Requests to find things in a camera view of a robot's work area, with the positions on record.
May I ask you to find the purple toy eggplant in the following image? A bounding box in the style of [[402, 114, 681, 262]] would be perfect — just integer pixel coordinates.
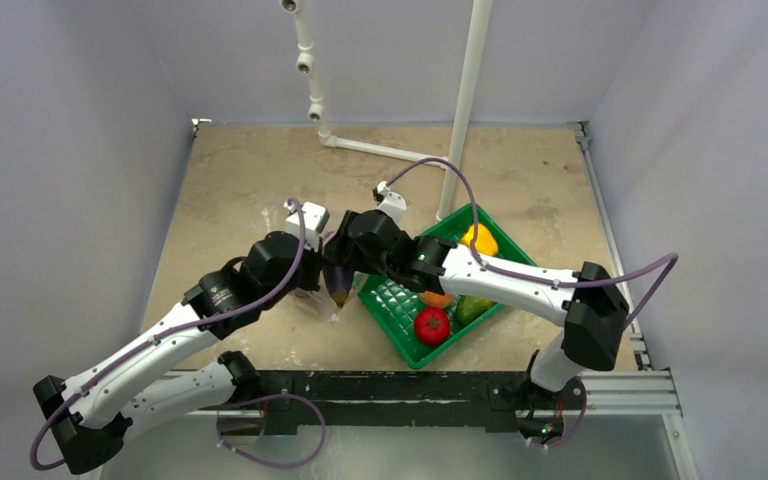
[[322, 265, 355, 308]]

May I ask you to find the clear zip top bag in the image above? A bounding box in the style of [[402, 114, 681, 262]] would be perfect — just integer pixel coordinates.
[[261, 205, 369, 325]]

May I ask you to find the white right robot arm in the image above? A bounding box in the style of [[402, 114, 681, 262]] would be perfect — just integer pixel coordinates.
[[323, 210, 629, 407]]

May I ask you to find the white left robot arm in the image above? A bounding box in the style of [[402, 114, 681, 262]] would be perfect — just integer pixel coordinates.
[[29, 230, 323, 475]]

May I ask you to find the red toy tomato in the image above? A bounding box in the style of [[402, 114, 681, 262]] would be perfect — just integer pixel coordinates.
[[413, 307, 451, 346]]

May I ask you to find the yellow toy bell pepper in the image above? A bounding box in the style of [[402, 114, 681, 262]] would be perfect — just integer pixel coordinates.
[[459, 223, 500, 257]]

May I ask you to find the green toy mango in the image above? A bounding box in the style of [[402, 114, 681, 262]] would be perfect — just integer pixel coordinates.
[[454, 296, 495, 327]]

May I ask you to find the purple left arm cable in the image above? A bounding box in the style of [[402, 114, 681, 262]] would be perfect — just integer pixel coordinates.
[[29, 197, 309, 472]]

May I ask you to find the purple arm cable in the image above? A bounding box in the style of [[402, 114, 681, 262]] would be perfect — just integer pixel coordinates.
[[29, 197, 309, 472], [383, 156, 680, 333]]

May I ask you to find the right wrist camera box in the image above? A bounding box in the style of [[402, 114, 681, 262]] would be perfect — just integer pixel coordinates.
[[372, 181, 407, 224]]

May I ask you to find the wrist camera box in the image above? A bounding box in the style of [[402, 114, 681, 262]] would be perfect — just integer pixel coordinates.
[[372, 181, 407, 224], [283, 198, 330, 251]]

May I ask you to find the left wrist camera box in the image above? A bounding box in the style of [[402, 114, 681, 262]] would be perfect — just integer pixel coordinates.
[[283, 198, 330, 251]]

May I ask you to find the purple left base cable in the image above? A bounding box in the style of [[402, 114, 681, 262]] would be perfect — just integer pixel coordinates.
[[214, 392, 330, 471]]

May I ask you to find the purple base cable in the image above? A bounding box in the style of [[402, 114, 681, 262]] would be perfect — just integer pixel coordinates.
[[214, 392, 330, 471], [523, 390, 595, 453]]

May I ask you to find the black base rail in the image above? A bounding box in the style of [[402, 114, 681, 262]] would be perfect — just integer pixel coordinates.
[[223, 370, 585, 435]]

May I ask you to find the white PVC pipe frame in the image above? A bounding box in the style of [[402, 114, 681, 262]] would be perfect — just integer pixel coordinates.
[[280, 0, 495, 222]]

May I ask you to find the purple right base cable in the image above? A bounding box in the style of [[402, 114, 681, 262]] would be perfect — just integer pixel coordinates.
[[523, 390, 595, 453]]

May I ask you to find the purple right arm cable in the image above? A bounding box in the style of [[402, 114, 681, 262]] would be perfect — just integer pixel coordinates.
[[383, 156, 680, 333]]

